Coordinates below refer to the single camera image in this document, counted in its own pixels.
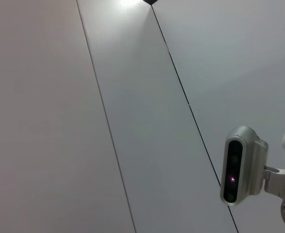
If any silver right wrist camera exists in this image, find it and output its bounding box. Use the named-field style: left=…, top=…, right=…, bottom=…
left=220, top=125, right=269, bottom=206

